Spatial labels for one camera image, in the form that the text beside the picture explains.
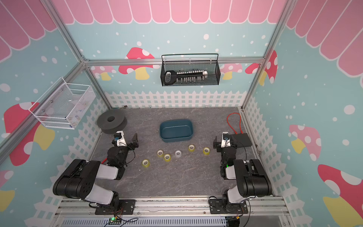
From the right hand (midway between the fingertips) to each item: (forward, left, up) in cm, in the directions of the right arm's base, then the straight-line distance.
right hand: (224, 136), depth 90 cm
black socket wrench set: (+29, +33, +24) cm, 51 cm away
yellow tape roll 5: (-13, +50, -10) cm, 53 cm away
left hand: (0, +60, +2) cm, 60 cm away
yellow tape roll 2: (-3, +21, -11) cm, 24 cm away
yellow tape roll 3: (-10, +38, -10) cm, 40 cm away
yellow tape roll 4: (-6, +43, -10) cm, 44 cm away
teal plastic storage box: (+13, +33, -11) cm, 37 cm away
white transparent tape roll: (-6, +30, -11) cm, 33 cm away
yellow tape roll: (-5, +11, -10) cm, 16 cm away
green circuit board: (-43, +62, -13) cm, 77 cm away
